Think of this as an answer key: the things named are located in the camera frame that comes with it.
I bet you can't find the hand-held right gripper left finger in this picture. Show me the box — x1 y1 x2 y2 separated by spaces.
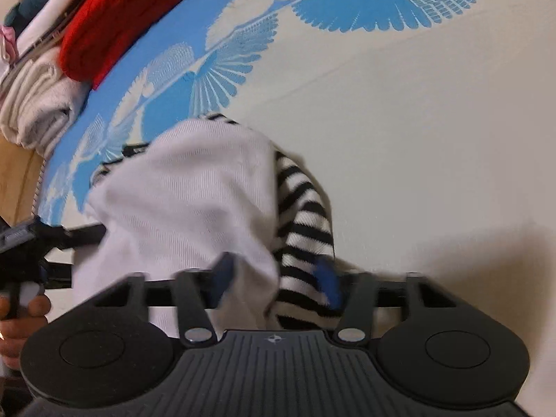
91 252 239 348

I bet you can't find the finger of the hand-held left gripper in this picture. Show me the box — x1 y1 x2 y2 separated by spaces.
37 221 108 249
40 262 78 290

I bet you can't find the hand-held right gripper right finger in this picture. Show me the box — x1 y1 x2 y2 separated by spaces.
313 256 458 345

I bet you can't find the black white striped hoodie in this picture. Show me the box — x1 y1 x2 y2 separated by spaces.
72 113 348 340

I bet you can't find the person's left hand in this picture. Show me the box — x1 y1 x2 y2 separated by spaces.
0 294 49 372

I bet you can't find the folded white quilt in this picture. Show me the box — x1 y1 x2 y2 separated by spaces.
0 58 90 158

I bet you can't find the blue cream printed bed sheet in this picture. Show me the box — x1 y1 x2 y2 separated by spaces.
13 0 556 400

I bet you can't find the pink cloth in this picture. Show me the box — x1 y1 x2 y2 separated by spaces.
0 25 19 62

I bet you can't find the red fleece blanket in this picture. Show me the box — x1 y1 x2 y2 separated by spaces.
58 0 207 92

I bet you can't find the wooden bed frame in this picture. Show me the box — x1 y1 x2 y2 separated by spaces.
0 134 47 232

